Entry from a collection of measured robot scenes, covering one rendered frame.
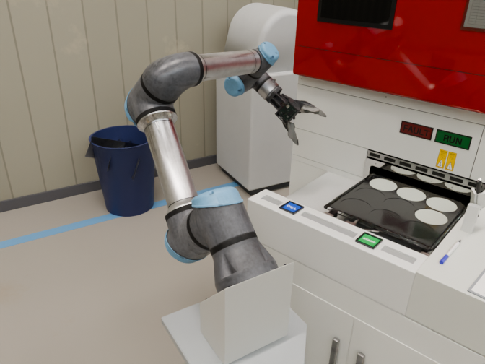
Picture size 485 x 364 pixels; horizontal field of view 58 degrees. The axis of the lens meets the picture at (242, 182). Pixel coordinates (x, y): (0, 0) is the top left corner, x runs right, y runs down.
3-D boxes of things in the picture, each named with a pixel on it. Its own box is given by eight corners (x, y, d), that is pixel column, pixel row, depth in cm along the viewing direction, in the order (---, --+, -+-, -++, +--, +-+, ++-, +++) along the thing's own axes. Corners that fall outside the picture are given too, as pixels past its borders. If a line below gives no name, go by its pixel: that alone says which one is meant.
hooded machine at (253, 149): (277, 154, 414) (287, 0, 353) (320, 180, 368) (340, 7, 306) (212, 170, 381) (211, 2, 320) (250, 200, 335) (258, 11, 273)
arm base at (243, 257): (224, 289, 91) (207, 245, 94) (213, 297, 105) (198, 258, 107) (287, 263, 96) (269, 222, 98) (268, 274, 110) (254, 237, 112)
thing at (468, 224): (464, 222, 130) (476, 181, 123) (478, 227, 127) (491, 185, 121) (457, 230, 125) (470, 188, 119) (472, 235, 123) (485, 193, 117)
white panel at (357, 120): (294, 157, 206) (302, 71, 187) (478, 220, 158) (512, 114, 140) (290, 159, 203) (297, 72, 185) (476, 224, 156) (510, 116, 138)
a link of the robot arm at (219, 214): (227, 237, 95) (205, 182, 98) (196, 257, 104) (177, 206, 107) (265, 227, 103) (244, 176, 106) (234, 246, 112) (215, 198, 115)
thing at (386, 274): (263, 224, 153) (265, 188, 147) (418, 297, 121) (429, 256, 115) (245, 235, 147) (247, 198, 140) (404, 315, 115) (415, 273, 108)
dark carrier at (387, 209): (374, 175, 173) (374, 174, 172) (465, 205, 153) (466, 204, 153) (329, 207, 149) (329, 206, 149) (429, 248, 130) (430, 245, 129)
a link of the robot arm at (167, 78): (152, 41, 110) (270, 34, 145) (134, 68, 118) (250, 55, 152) (174, 79, 108) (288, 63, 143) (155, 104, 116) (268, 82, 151)
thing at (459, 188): (364, 177, 182) (367, 156, 177) (476, 215, 156) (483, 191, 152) (361, 178, 181) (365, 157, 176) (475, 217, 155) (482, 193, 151)
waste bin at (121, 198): (148, 185, 353) (141, 115, 326) (170, 210, 318) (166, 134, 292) (84, 200, 329) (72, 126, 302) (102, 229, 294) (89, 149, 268)
